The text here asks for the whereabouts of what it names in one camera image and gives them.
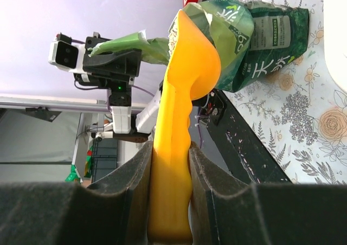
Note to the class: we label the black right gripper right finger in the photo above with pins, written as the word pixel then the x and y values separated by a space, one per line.
pixel 225 210

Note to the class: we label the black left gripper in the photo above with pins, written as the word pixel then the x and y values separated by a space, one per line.
pixel 109 70

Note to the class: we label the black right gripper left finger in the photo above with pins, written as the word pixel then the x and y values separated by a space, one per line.
pixel 112 210

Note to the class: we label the yellow plastic litter scoop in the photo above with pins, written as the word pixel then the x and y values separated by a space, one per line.
pixel 192 72

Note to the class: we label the green cat litter bag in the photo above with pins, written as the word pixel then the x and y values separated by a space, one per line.
pixel 252 39

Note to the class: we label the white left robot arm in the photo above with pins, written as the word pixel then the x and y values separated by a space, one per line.
pixel 154 51

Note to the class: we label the grey cat litter pile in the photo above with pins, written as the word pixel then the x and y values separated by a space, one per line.
pixel 173 35

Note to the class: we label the white and orange litter box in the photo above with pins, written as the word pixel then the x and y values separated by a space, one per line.
pixel 335 40

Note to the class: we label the floral patterned table mat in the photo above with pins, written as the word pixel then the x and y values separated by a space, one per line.
pixel 299 113

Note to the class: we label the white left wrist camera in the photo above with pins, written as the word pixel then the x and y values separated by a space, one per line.
pixel 67 54

